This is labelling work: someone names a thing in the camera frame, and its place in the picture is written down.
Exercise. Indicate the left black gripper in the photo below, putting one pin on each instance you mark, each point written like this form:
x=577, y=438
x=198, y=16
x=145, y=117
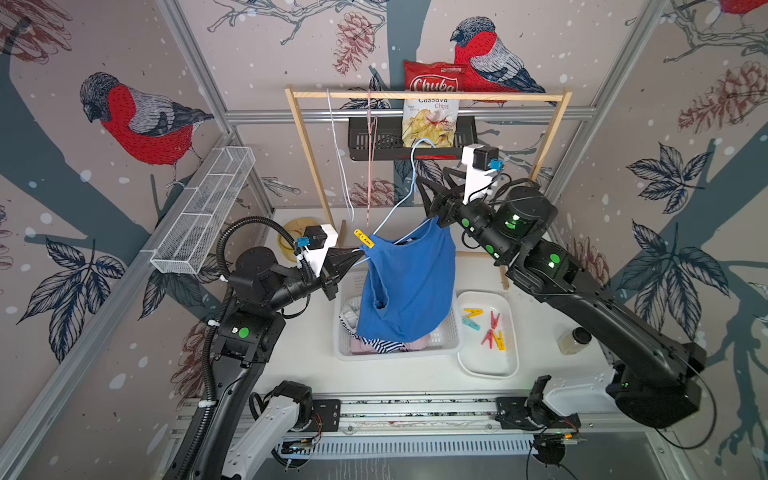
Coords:
x=331, y=277

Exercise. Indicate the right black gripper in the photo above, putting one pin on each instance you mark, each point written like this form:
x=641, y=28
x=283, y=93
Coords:
x=446, y=198

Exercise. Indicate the white wire hanger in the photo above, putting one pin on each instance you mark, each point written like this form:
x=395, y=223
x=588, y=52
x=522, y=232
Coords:
x=342, y=173

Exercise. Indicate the blue tank top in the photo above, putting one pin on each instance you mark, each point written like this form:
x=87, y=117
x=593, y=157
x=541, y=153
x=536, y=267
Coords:
x=409, y=287

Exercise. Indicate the pink tank top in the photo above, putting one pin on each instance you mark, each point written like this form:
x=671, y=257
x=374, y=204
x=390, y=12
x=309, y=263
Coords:
x=362, y=346

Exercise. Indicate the striped tank top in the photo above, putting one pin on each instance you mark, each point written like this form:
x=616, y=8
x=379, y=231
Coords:
x=350, y=316

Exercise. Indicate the red clothespin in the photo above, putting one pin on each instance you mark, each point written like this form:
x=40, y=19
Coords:
x=495, y=318
x=490, y=338

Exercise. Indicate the pink wire hanger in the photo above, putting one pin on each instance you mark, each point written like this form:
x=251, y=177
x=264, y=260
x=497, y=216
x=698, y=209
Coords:
x=372, y=126

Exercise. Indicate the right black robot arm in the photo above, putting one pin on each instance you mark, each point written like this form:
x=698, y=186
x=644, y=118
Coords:
x=654, y=381

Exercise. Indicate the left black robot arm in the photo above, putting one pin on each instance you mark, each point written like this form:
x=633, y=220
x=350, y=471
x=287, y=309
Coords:
x=240, y=342

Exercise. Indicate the red chips bag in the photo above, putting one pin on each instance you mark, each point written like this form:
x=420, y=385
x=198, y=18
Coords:
x=432, y=119

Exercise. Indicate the white perforated basket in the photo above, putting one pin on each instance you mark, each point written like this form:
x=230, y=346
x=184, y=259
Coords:
x=446, y=339

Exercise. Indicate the white plastic tray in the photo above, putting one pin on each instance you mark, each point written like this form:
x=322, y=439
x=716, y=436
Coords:
x=477, y=359

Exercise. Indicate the wooden clothes rack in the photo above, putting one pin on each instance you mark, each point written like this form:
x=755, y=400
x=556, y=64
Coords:
x=429, y=96

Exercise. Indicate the spice jar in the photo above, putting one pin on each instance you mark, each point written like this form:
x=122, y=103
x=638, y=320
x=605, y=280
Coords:
x=573, y=341

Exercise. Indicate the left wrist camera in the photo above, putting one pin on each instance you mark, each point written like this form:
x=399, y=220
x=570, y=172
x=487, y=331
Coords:
x=313, y=246

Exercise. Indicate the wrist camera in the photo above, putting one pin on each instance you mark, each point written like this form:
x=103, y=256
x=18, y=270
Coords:
x=313, y=246
x=483, y=165

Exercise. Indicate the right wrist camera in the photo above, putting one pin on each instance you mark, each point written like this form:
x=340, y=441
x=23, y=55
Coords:
x=483, y=165

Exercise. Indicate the black wall basket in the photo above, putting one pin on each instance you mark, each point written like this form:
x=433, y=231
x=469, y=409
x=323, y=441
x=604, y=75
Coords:
x=388, y=143

